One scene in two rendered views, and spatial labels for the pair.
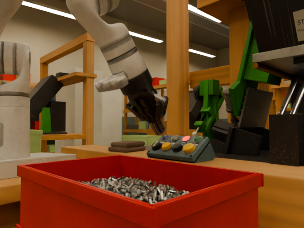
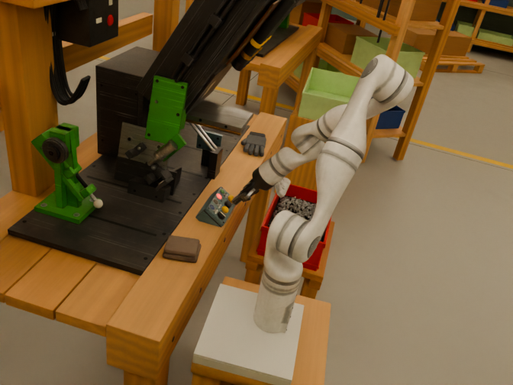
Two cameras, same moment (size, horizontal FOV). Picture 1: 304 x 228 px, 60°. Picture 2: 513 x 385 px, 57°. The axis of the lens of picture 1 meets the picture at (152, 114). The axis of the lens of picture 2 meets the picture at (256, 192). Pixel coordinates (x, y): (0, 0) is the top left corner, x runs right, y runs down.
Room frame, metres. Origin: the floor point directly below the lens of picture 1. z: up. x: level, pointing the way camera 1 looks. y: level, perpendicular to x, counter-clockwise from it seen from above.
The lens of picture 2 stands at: (1.34, 1.04, 1.80)
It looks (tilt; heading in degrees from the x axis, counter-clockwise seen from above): 32 degrees down; 234
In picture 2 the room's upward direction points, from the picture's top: 11 degrees clockwise
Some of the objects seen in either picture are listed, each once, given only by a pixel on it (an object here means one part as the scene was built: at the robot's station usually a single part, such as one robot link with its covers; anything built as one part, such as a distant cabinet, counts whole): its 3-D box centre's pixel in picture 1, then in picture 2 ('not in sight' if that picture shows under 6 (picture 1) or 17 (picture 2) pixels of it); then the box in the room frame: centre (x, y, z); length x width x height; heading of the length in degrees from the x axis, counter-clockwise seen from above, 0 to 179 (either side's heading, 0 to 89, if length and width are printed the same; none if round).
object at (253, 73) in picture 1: (263, 60); (169, 108); (0.75, -0.32, 1.17); 0.13 x 0.12 x 0.20; 44
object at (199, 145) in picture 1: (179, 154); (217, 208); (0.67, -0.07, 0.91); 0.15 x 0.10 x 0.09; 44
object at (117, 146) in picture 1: (127, 146); (182, 248); (0.86, 0.08, 0.91); 0.10 x 0.08 x 0.03; 145
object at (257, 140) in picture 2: not in sight; (253, 143); (0.29, -0.46, 0.91); 0.20 x 0.11 x 0.03; 54
